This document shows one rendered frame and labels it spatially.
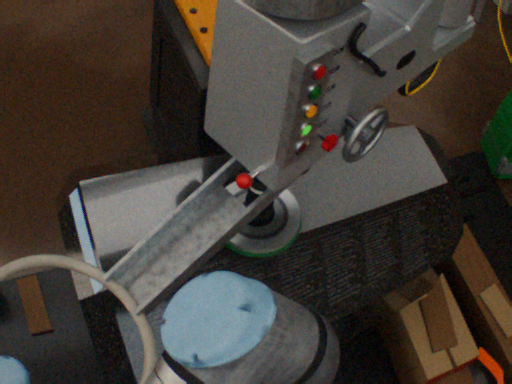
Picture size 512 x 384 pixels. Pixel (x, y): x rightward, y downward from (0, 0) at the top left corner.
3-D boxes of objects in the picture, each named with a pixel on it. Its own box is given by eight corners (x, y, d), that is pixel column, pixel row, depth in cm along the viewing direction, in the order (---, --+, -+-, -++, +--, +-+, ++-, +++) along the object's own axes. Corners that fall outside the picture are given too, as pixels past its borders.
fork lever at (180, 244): (309, 85, 174) (308, 74, 170) (367, 131, 167) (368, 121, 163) (99, 273, 158) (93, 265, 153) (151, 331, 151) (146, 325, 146)
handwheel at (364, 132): (352, 118, 162) (364, 73, 150) (384, 145, 158) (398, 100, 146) (308, 149, 155) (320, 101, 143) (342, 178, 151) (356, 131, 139)
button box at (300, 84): (302, 142, 141) (324, 39, 119) (312, 150, 140) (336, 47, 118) (273, 162, 138) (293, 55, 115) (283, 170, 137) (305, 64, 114)
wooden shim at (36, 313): (16, 281, 246) (16, 279, 245) (37, 276, 250) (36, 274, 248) (31, 335, 233) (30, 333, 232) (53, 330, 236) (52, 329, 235)
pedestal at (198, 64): (140, 113, 306) (144, -11, 247) (277, 81, 326) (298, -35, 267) (186, 235, 272) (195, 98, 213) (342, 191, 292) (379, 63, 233)
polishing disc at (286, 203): (286, 264, 170) (287, 261, 169) (200, 236, 172) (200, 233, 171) (309, 196, 183) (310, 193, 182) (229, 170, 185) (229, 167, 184)
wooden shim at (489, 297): (478, 295, 252) (479, 294, 251) (493, 284, 255) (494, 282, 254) (506, 339, 240) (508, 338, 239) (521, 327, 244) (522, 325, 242)
